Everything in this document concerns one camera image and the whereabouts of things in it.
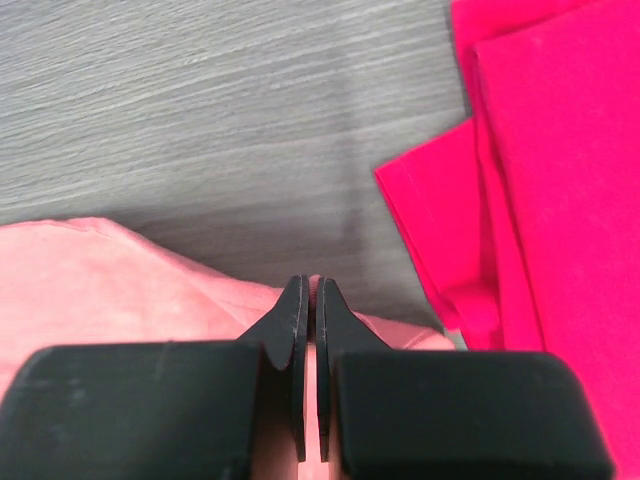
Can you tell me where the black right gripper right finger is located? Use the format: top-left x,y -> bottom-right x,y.
315,279 -> 615,479

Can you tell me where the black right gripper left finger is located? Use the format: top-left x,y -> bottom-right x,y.
1,275 -> 309,479

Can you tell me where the salmon pink t-shirt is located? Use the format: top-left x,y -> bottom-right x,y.
0,216 -> 456,480

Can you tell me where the folded magenta t-shirt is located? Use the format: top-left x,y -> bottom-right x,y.
375,1 -> 639,479

